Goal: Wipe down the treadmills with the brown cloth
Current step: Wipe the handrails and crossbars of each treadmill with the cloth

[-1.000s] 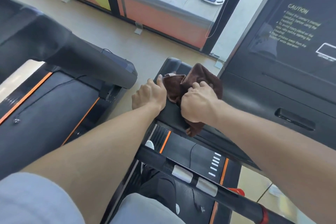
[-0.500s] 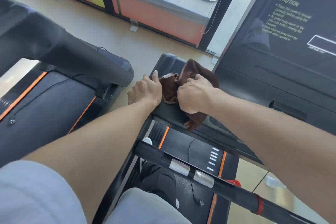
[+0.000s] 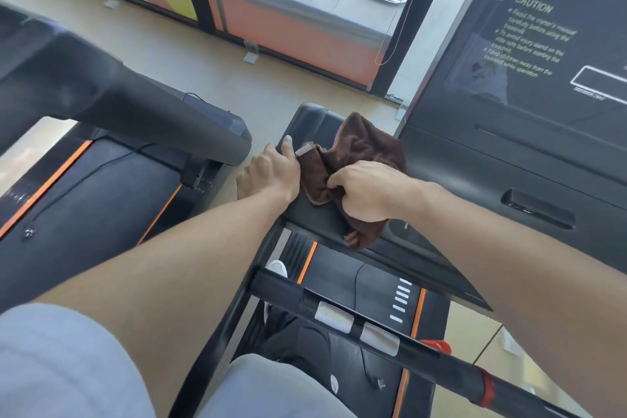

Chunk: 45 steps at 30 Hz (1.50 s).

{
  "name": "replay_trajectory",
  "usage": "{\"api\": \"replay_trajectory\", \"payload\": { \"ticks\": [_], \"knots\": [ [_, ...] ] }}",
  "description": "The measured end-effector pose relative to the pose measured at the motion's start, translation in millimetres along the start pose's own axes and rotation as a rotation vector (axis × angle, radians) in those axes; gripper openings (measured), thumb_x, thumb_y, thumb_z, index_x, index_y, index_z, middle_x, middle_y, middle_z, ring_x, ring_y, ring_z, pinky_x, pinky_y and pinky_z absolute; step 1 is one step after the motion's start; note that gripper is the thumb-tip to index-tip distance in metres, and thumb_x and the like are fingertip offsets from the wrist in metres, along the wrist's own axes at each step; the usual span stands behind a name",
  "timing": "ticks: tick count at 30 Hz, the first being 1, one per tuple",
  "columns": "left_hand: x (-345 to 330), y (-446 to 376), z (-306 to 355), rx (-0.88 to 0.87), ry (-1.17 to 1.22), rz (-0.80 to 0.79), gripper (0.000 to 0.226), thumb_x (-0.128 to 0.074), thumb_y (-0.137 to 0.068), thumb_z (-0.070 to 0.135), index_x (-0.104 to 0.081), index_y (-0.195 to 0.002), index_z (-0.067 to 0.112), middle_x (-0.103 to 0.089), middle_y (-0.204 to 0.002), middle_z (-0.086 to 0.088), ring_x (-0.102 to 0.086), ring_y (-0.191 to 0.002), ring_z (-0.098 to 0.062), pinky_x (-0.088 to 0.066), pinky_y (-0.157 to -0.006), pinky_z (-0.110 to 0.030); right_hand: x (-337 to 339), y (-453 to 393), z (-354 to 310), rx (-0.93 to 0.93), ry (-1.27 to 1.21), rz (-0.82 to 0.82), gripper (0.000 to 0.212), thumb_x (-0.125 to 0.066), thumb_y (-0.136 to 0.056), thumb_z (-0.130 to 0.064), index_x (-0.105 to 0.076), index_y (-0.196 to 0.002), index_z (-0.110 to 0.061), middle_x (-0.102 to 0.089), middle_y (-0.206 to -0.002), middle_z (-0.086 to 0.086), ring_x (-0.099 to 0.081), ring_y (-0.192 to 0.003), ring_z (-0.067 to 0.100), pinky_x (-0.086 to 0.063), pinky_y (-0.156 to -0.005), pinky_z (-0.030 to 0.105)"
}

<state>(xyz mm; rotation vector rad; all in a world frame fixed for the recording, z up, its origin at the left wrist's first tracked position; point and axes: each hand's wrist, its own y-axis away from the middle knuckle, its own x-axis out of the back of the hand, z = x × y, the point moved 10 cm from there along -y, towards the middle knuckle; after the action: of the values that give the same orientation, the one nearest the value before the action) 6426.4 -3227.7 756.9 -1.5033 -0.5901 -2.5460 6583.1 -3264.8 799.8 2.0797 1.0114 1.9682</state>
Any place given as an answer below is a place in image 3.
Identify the person's left hand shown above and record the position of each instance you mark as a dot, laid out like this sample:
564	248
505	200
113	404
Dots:
269	173

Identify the person's right hand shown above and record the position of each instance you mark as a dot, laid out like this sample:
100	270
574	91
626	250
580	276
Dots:
377	192

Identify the brown microfibre cloth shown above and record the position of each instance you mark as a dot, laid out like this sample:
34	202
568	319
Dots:
362	138

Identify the black treadmill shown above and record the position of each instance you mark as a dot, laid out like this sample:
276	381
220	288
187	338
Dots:
98	212
490	163

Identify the person's left forearm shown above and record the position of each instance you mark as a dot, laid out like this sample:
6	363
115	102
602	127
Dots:
171	275

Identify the person's right forearm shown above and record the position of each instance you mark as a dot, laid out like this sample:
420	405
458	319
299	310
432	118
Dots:
539	285

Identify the person's left grey shoe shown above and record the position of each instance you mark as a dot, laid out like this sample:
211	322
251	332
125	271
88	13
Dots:
277	268

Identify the person's grey shoe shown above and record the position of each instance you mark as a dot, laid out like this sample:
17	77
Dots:
277	268
334	383

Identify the person's right grey shoe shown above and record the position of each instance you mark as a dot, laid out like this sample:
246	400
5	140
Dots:
334	383

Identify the person's grey shirt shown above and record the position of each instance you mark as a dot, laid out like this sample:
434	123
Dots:
73	359

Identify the orange patterned parapet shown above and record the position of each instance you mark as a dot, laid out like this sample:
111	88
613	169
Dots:
294	35

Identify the grey metal floor bracket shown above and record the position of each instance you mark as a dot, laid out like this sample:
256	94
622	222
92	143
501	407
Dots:
111	3
400	111
250	59

